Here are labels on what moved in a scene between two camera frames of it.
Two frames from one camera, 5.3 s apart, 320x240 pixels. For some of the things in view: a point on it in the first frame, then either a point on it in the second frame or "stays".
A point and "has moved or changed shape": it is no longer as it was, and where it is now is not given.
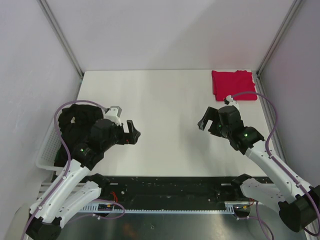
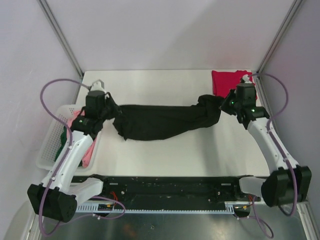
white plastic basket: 51,146 stays
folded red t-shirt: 230,83 stays
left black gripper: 132,129 → 116,108
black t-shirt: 75,122 has moved or changed shape
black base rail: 175,191 stays
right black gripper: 211,114 → 224,105
